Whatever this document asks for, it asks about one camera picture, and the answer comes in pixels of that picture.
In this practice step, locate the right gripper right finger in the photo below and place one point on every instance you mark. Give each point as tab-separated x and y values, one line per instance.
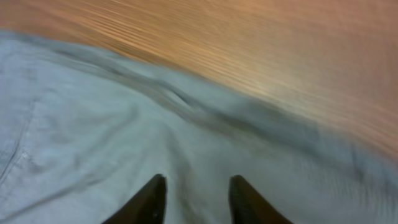
248	206

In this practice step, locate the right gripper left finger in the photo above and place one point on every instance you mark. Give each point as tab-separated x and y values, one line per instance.
147	206

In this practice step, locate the grey shorts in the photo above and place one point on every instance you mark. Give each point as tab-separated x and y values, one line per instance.
83	129

